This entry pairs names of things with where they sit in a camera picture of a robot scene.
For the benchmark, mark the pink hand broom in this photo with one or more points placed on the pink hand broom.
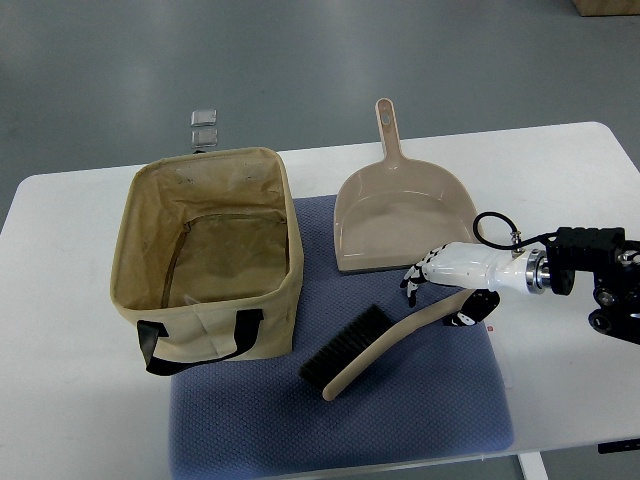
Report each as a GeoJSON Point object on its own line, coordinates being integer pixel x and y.
{"type": "Point", "coordinates": [359, 344]}

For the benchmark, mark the white table leg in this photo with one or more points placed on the white table leg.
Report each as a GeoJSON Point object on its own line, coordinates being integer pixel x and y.
{"type": "Point", "coordinates": [532, 466]}

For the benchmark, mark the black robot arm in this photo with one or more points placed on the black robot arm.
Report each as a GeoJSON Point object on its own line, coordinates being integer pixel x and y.
{"type": "Point", "coordinates": [550, 261]}

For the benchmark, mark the pink plastic dustpan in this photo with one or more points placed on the pink plastic dustpan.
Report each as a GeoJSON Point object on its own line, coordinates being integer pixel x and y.
{"type": "Point", "coordinates": [389, 214]}

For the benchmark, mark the upper floor socket plate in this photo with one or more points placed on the upper floor socket plate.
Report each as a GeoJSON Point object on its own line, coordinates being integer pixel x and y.
{"type": "Point", "coordinates": [203, 117]}

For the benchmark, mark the blue textured mat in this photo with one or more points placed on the blue textured mat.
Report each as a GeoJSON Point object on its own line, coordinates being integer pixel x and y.
{"type": "Point", "coordinates": [438, 393]}

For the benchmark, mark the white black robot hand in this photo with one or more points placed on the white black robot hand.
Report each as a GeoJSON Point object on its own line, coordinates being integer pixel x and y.
{"type": "Point", "coordinates": [481, 273]}

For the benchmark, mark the yellow fabric bag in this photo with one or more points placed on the yellow fabric bag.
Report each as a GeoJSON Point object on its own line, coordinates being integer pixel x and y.
{"type": "Point", "coordinates": [208, 264]}

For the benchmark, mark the black table bracket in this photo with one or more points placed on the black table bracket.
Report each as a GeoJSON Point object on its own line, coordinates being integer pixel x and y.
{"type": "Point", "coordinates": [620, 446]}

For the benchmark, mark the wooden box corner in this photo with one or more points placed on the wooden box corner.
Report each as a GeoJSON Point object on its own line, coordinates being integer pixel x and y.
{"type": "Point", "coordinates": [598, 8]}

